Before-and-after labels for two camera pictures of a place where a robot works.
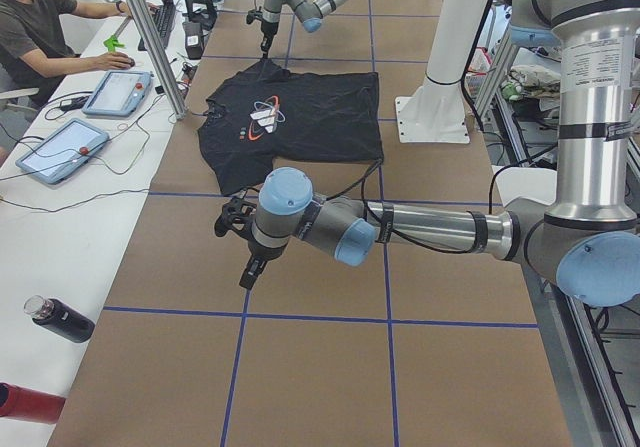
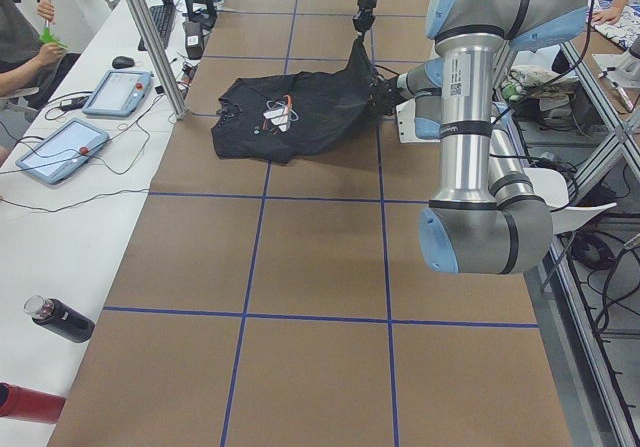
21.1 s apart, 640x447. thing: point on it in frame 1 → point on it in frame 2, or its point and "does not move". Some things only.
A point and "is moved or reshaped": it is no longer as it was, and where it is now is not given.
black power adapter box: (193, 39) does not move
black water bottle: (59, 317) does not move
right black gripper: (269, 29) → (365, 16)
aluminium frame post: (137, 6) does not move
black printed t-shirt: (270, 114) is moved or reshaped
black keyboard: (163, 21) does not move
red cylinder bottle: (16, 401) does not move
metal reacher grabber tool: (112, 42) → (46, 36)
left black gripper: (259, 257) → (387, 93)
